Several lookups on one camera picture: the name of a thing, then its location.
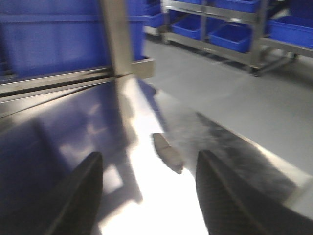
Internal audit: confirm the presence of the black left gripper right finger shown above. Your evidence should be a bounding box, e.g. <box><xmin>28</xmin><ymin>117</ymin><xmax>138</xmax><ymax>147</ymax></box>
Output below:
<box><xmin>196</xmin><ymin>150</ymin><xmax>313</xmax><ymax>235</ymax></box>

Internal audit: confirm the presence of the stainless steel rack frame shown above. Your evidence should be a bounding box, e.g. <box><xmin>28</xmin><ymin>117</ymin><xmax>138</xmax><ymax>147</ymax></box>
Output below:
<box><xmin>0</xmin><ymin>0</ymin><xmax>152</xmax><ymax>117</ymax></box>

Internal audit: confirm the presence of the blue plastic bin right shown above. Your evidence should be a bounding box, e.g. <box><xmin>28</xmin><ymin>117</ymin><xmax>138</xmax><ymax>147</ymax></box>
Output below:
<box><xmin>0</xmin><ymin>0</ymin><xmax>147</xmax><ymax>79</ymax></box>

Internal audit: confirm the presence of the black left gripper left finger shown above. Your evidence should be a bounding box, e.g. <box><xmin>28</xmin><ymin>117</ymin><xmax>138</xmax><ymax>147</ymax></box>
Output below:
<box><xmin>45</xmin><ymin>152</ymin><xmax>103</xmax><ymax>235</ymax></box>

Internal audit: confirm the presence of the blue tray on rack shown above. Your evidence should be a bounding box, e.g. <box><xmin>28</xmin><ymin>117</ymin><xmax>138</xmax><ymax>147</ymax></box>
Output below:
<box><xmin>171</xmin><ymin>15</ymin><xmax>202</xmax><ymax>40</ymax></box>

